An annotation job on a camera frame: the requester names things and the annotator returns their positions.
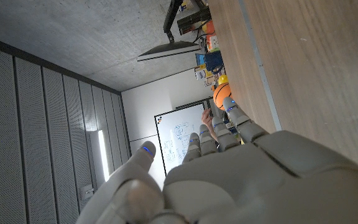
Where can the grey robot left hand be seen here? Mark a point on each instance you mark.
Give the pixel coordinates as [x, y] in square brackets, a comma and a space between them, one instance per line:
[253, 183]

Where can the large whiteboard with writing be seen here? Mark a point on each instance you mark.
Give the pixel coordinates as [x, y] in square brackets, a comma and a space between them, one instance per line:
[179, 133]

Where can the person in dark shirt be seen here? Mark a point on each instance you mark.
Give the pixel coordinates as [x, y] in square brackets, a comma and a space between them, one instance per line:
[207, 119]

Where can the orange basketball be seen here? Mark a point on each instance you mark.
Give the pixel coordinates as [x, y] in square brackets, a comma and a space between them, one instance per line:
[221, 95]

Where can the yellow ball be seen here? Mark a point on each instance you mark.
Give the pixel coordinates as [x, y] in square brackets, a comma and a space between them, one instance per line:
[223, 79]

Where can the yellow and white carton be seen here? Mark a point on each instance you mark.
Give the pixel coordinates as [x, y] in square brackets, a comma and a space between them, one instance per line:
[202, 74]

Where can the dark blue container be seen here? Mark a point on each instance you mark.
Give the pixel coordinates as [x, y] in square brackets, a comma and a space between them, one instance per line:
[213, 60]

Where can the white and orange box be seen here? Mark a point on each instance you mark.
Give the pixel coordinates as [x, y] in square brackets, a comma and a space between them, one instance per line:
[212, 37]

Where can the black flat monitor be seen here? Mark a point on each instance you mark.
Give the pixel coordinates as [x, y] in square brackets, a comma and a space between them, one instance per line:
[169, 50]

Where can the black equipment box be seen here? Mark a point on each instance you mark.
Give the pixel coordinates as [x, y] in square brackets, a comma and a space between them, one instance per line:
[194, 20]

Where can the wall light strip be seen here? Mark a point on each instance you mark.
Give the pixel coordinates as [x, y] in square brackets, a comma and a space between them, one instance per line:
[102, 155]

